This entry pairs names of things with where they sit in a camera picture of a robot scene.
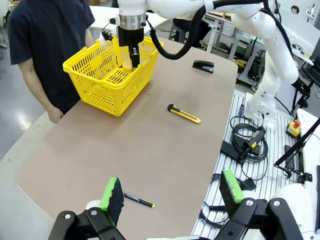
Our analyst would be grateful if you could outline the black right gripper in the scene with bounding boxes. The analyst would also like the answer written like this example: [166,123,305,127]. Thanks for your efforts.
[117,26,145,69]

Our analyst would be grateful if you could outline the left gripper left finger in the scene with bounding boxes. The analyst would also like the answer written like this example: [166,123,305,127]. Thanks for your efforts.
[48,176,126,240]

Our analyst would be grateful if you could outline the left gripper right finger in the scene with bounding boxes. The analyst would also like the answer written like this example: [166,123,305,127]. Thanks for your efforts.
[219,169,311,240]

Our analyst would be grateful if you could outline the yellow black utility knife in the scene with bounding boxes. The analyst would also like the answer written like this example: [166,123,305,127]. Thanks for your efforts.
[166,103,202,125]

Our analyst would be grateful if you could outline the yellow plastic shopping basket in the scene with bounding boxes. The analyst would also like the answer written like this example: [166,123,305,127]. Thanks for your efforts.
[62,36,165,118]

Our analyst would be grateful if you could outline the person in black t-shirt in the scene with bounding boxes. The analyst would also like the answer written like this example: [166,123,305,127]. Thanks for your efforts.
[6,0,96,116]

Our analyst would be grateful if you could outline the person's right hand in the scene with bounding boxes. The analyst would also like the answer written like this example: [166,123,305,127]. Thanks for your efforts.
[46,106,65,124]

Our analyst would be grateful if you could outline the small black plug adapter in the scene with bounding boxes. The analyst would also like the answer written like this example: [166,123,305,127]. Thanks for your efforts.
[243,176,258,191]

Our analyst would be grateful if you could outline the black yellow highlighter pen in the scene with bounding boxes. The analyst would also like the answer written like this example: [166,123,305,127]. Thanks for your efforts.
[123,191,156,209]

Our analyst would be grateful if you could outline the black power adapter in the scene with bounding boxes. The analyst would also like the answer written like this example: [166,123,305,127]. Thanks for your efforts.
[219,139,242,162]

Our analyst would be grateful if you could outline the black stapler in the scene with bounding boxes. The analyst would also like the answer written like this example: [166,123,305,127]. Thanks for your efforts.
[191,59,215,74]

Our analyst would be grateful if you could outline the black tripod rods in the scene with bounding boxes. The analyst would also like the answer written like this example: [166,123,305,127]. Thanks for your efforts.
[273,122,320,180]

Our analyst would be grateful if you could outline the white height adjustable desk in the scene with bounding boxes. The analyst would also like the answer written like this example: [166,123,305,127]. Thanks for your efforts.
[203,11,237,54]

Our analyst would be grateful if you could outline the yellow red emergency stop button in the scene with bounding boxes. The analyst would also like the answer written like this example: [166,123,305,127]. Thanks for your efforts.
[285,119,302,138]

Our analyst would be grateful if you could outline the thin black cable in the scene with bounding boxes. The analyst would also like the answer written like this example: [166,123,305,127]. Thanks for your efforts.
[198,172,257,228]

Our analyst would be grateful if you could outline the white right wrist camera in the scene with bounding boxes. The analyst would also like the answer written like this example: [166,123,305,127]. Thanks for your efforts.
[99,23,118,46]

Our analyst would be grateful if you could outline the coiled black cable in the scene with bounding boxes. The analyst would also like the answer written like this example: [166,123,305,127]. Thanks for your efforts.
[229,115,270,181]

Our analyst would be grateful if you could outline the aluminium slotted base plate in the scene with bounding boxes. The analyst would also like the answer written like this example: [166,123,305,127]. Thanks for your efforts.
[191,88,320,240]

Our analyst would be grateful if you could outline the black grey enabling switch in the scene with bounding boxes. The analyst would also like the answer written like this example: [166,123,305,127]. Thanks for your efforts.
[239,126,266,161]

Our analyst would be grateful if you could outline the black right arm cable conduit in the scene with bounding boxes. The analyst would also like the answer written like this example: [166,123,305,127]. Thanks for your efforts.
[146,0,296,61]

